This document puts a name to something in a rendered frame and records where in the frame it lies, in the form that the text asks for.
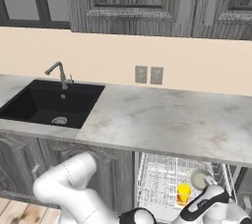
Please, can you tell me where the black sink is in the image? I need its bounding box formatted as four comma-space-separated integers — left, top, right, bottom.
0, 79, 106, 130

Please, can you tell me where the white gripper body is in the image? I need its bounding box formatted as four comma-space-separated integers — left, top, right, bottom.
204, 174, 219, 189

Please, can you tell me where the grey-green bowl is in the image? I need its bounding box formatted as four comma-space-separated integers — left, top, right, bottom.
190, 168, 213, 192

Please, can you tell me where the dishwasher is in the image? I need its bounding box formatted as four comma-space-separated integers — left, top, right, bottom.
132, 150, 243, 224

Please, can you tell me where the grey wood base cupboard door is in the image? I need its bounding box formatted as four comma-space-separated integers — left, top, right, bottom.
36, 137, 136, 217
0, 132, 47, 203
234, 166, 252, 224

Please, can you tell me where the grey wall socket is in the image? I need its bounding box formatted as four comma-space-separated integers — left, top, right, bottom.
150, 66, 164, 86
134, 65, 149, 84

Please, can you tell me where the grey wood wall cupboard door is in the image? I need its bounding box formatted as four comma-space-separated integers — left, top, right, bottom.
191, 0, 252, 41
62, 0, 195, 38

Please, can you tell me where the white wire dishwasher rack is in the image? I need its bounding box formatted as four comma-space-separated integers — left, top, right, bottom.
136, 152, 238, 216

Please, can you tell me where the yellow cup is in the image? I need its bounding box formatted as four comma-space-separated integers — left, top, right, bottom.
176, 183, 192, 207

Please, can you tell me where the grey metal tap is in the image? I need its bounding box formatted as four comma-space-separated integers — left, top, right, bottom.
44, 61, 75, 90

